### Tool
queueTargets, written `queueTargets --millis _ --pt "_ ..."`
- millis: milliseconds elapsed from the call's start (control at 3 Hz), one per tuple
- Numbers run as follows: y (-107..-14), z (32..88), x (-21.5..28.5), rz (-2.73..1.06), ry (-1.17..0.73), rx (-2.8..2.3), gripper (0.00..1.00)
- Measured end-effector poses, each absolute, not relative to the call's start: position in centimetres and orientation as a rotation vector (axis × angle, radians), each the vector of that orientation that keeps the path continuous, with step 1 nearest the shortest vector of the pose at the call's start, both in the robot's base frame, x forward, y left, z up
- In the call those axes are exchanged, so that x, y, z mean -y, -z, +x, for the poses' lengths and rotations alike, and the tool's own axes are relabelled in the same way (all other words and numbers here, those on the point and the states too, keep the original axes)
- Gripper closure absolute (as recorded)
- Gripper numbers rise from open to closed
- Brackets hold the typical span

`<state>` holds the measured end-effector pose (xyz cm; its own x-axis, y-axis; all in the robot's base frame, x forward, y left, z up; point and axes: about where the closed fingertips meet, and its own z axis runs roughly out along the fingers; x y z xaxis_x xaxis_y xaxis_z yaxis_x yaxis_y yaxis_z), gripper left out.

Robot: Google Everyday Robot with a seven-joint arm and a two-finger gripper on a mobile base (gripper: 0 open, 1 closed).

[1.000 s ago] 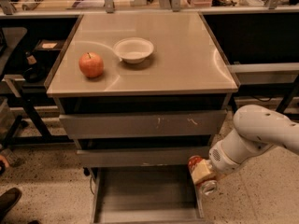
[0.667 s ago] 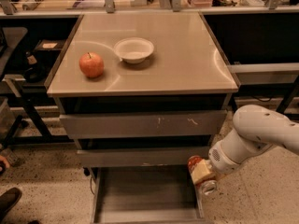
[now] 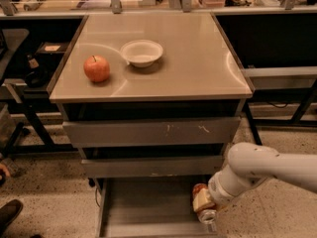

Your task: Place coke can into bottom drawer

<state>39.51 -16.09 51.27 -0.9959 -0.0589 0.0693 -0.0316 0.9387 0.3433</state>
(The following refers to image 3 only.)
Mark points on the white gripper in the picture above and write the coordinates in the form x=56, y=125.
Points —
x=217, y=189

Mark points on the red coke can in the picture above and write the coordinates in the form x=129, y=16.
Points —
x=206, y=216

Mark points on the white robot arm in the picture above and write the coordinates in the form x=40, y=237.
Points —
x=247, y=166

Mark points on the middle grey drawer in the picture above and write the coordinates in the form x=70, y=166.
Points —
x=152, y=167

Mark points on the open bottom grey drawer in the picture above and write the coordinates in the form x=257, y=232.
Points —
x=159, y=207

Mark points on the top grey drawer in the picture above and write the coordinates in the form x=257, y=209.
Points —
x=87, y=134

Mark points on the grey drawer cabinet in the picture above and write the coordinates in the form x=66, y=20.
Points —
x=196, y=77

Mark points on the white paper bowl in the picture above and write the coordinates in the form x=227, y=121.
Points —
x=141, y=53

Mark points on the red apple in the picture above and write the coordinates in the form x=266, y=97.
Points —
x=96, y=68

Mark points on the dark shoe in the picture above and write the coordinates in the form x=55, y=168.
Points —
x=9, y=212

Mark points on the black desk frame right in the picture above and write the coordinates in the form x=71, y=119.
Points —
x=278, y=52

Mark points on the black desk frame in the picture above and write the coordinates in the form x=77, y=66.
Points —
x=34, y=50
x=278, y=52

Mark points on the black desk frame left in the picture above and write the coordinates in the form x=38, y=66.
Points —
x=34, y=50

